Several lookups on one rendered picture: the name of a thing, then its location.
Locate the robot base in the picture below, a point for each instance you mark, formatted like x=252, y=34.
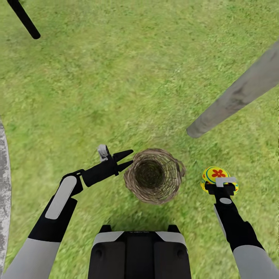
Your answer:
x=139, y=255

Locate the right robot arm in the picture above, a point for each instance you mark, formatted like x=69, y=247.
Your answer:
x=252, y=260

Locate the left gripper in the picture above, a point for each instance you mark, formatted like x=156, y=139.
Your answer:
x=110, y=167

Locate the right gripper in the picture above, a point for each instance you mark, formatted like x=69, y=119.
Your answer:
x=213, y=189

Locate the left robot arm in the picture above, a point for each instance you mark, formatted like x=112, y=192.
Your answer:
x=36, y=257

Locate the wicker basket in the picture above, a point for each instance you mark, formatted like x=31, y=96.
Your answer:
x=146, y=194

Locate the easter egg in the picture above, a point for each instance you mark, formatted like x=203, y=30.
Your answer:
x=211, y=173
x=235, y=188
x=203, y=185

